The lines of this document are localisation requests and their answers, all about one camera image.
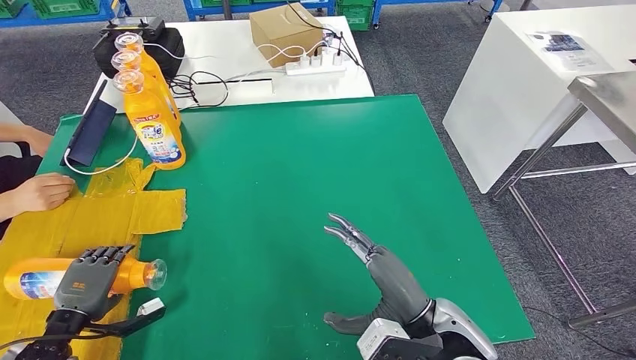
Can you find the person's right hand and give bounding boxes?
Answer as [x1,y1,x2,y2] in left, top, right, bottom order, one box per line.
[13,172,77,214]

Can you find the black remote controller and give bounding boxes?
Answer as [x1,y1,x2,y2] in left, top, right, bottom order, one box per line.
[92,15,167,50]

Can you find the stainless steel table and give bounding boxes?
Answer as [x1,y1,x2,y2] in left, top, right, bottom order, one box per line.
[491,70,636,329]

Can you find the white table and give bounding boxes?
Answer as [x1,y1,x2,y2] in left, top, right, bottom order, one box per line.
[82,15,376,114]

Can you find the black carrying case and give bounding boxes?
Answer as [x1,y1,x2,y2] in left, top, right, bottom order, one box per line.
[92,25,186,80]

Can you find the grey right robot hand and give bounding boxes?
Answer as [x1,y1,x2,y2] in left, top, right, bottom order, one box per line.
[322,212,432,337]

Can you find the green table mat board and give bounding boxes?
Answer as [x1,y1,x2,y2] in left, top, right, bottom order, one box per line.
[35,94,536,360]

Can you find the person's left hand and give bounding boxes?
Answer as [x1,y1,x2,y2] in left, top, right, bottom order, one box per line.
[23,124,54,158]

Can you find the person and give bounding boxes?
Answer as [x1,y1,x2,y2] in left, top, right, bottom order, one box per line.
[0,154,44,239]

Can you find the printed paper sheet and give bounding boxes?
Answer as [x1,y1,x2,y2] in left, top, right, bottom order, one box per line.
[525,29,616,73]

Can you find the white power strip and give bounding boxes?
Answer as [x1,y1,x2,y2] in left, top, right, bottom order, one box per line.
[285,59,348,77]

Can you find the white flat box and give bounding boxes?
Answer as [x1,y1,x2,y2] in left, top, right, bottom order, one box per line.
[191,77,275,102]

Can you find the orange Tide detergent bottle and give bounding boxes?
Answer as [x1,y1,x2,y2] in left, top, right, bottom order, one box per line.
[109,49,182,129]
[114,31,173,101]
[3,256,169,301]
[112,68,188,172]

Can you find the coiled black cable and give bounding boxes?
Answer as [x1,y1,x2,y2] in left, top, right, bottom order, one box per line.
[167,70,230,109]

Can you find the white controller cable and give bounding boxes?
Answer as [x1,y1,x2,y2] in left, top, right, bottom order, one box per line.
[142,40,214,61]

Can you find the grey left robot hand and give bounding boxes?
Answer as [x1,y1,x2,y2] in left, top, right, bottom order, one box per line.
[53,244,136,322]

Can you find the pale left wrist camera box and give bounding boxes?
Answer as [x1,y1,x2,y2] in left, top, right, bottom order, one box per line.
[136,297,166,317]

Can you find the white cabinet desk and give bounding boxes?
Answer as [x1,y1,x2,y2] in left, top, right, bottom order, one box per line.
[442,4,636,195]

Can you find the brown cardboard box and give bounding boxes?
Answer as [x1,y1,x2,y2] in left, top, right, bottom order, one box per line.
[249,2,325,68]

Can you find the black power cable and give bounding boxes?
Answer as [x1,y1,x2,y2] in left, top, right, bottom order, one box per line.
[286,0,376,95]

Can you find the yellow taped cardboard sheet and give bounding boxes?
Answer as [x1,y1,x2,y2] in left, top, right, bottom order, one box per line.
[0,157,188,360]

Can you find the blue shelf rack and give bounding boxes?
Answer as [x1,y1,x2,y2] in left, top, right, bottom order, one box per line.
[371,0,504,29]
[0,0,133,29]
[182,0,338,22]

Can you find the white tablet charging cable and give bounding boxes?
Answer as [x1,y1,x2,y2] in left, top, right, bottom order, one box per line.
[63,40,344,177]

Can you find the green plastic crate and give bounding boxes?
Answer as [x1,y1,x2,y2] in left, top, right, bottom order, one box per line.
[0,0,27,19]
[30,0,101,20]
[337,0,374,32]

